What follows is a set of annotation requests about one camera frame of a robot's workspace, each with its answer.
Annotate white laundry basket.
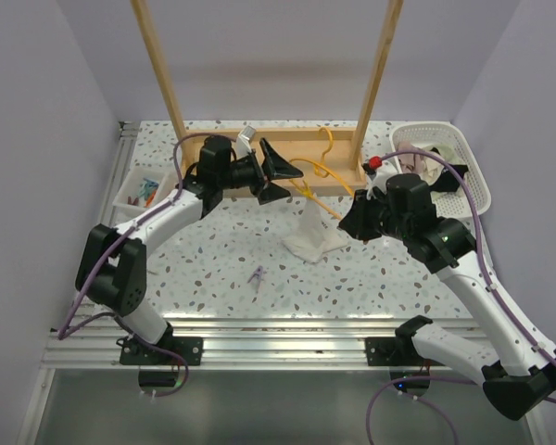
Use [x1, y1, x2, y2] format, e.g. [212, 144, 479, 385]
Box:
[389, 121, 492, 219]

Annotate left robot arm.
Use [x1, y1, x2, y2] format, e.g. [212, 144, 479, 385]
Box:
[75, 127, 303, 366]

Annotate aluminium mounting rail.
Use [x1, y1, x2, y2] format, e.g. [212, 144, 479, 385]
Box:
[41, 121, 506, 372]

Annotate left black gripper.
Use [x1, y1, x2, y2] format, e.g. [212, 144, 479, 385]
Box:
[219, 139, 302, 205]

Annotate wooden hanging rack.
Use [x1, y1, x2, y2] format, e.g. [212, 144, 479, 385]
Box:
[129, 0, 405, 199]

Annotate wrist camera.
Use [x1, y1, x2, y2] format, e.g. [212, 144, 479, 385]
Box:
[234, 125, 256, 159]
[361, 156, 400, 199]

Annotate white underwear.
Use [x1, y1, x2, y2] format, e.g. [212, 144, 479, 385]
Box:
[282, 200, 348, 263]

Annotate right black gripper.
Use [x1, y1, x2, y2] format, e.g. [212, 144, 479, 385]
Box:
[339, 187, 411, 241]

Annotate purple clothespin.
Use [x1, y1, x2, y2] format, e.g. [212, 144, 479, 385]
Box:
[247, 265, 266, 292]

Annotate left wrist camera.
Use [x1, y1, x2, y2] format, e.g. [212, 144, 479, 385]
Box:
[234, 125, 256, 159]

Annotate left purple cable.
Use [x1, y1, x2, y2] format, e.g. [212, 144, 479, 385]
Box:
[57, 134, 214, 400]

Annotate clothespins in tray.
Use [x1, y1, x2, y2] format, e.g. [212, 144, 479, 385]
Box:
[126, 178, 159, 208]

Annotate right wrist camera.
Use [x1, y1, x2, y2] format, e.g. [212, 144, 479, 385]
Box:
[361, 156, 400, 199]

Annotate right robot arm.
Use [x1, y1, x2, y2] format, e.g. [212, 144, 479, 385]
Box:
[338, 173, 556, 420]

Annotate yellow clothespin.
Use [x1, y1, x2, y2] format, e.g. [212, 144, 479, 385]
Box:
[291, 180, 315, 200]

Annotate clothes in basket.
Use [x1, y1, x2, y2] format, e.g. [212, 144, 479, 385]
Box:
[397, 141, 469, 200]

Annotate orange plastic hanger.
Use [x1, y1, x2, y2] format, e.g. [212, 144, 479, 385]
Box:
[292, 126, 354, 221]

